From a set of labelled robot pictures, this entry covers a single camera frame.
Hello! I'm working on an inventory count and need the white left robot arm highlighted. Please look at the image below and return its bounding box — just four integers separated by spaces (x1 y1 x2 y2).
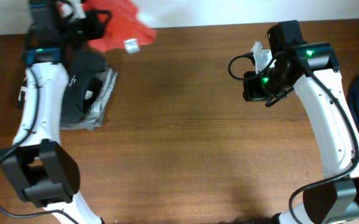
0 1 105 223

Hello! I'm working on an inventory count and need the black Nike garment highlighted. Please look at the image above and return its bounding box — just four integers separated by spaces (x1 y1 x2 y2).
17 51 107 125

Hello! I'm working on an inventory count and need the orange red t-shirt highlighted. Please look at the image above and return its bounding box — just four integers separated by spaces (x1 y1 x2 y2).
82 0 157 54

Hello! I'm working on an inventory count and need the grey folded garment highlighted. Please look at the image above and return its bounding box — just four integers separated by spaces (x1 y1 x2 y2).
60 67 118 131

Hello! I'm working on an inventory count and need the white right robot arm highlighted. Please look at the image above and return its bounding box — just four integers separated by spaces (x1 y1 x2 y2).
243 42 359 223

